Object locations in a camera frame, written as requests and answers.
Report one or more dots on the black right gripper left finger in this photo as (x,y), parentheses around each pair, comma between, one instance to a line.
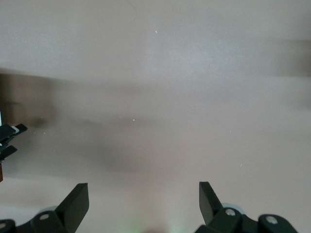
(73,206)

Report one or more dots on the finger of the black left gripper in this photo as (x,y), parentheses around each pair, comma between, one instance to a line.
(7,132)
(6,152)

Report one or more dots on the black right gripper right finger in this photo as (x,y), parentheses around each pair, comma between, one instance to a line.
(211,211)

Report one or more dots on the dark wooden cabinet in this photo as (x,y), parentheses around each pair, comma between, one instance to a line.
(1,172)

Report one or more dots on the brown table cover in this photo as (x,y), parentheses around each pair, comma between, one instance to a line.
(155,72)

